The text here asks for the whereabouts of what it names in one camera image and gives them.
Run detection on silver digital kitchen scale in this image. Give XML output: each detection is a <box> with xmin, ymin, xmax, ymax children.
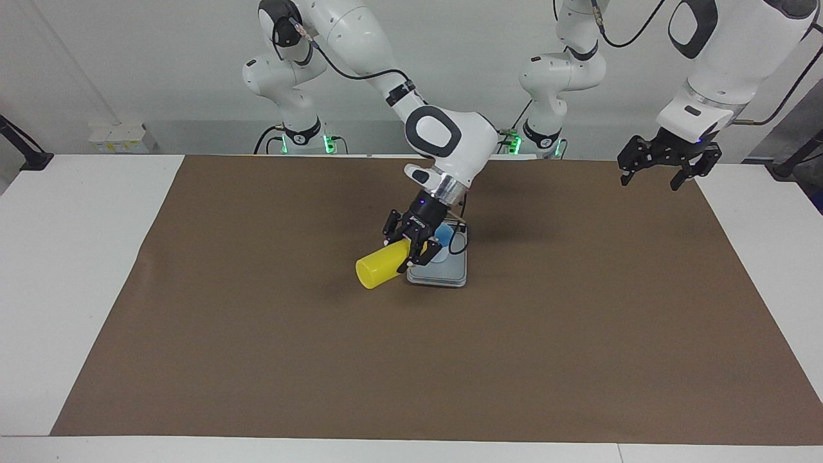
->
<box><xmin>406</xmin><ymin>219</ymin><xmax>468</xmax><ymax>288</ymax></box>

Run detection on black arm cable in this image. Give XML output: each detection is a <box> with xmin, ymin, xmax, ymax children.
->
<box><xmin>588</xmin><ymin>0</ymin><xmax>823</xmax><ymax>127</ymax></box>
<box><xmin>273</xmin><ymin>13</ymin><xmax>473</xmax><ymax>257</ymax></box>

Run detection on black base cable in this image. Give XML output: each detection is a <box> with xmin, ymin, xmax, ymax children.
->
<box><xmin>255</xmin><ymin>125</ymin><xmax>287</xmax><ymax>155</ymax></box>
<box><xmin>471</xmin><ymin>100</ymin><xmax>534</xmax><ymax>155</ymax></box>

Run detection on black left base cable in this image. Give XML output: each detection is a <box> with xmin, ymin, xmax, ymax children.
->
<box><xmin>471</xmin><ymin>100</ymin><xmax>534</xmax><ymax>155</ymax></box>

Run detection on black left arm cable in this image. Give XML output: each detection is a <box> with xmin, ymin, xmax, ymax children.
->
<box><xmin>588</xmin><ymin>0</ymin><xmax>823</xmax><ymax>127</ymax></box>

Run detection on white wall power strip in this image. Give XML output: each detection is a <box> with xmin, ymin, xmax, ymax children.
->
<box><xmin>89</xmin><ymin>122</ymin><xmax>158</xmax><ymax>154</ymax></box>

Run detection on black right base cable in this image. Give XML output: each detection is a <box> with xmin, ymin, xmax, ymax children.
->
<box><xmin>255</xmin><ymin>125</ymin><xmax>287</xmax><ymax>155</ymax></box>

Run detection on light blue plastic cup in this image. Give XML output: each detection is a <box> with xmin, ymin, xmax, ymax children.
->
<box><xmin>432</xmin><ymin>223</ymin><xmax>455</xmax><ymax>264</ymax></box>

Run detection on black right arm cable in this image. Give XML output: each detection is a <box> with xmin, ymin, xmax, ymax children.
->
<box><xmin>273</xmin><ymin>13</ymin><xmax>473</xmax><ymax>257</ymax></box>

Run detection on black clamp stand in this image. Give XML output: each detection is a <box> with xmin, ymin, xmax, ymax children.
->
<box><xmin>765</xmin><ymin>129</ymin><xmax>823</xmax><ymax>179</ymax></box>
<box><xmin>0</xmin><ymin>114</ymin><xmax>54</xmax><ymax>172</ymax></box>

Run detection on yellow squeeze bottle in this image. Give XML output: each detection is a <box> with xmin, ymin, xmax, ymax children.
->
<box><xmin>356</xmin><ymin>239</ymin><xmax>428</xmax><ymax>290</ymax></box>

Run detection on brown table mat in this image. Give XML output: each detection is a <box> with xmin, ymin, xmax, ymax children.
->
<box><xmin>50</xmin><ymin>154</ymin><xmax>823</xmax><ymax>446</ymax></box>

